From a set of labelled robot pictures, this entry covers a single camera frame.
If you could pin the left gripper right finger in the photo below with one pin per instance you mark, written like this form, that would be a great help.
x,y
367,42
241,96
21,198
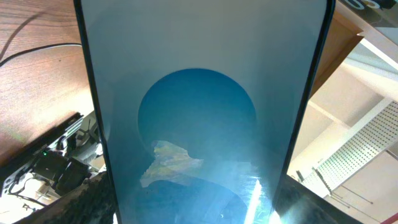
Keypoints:
x,y
297,204

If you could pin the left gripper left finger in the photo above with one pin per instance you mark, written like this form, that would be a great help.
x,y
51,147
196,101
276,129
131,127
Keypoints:
x,y
91,203

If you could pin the blue screen smartphone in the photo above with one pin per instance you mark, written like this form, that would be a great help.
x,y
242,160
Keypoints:
x,y
199,102

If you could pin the white perforated metal panel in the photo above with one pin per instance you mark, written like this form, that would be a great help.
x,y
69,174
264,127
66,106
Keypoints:
x,y
371,135

